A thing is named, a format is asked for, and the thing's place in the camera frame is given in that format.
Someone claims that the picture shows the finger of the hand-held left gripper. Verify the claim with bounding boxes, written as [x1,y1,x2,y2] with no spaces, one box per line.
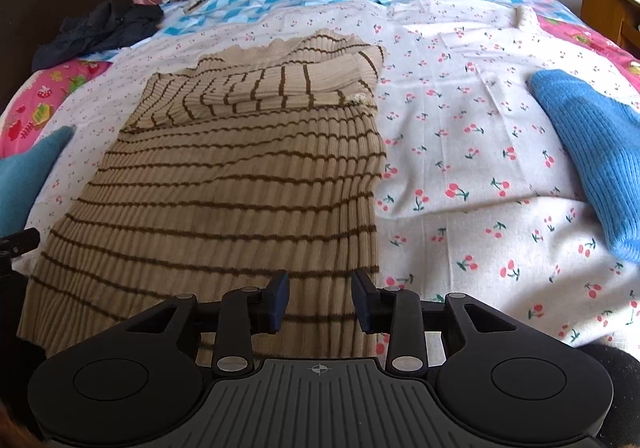
[0,228,41,263]

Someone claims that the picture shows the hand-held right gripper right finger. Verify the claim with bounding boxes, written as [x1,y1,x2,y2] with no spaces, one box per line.
[351,270,523,376]

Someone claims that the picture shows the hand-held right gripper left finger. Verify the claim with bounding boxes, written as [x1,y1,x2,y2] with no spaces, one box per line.
[120,270,291,376]

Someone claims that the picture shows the beige brown-striped knit sweater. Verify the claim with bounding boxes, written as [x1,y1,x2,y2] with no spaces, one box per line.
[17,29,390,359]

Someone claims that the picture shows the teal fleece cloth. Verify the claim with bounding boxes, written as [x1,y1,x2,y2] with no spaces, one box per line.
[0,125,76,233]

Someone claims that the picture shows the pink printed blanket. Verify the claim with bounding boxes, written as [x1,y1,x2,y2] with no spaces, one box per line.
[0,12,640,163]

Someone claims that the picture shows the dark jacket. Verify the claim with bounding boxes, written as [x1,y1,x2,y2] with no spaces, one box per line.
[32,0,166,71]

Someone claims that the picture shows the blue knit sweater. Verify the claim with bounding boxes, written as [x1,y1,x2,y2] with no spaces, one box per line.
[527,69,640,263]

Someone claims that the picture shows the black and white small items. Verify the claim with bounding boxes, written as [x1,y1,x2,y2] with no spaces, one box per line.
[170,0,218,13]

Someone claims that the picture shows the wooden side cabinet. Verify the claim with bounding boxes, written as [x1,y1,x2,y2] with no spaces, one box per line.
[581,0,640,63]

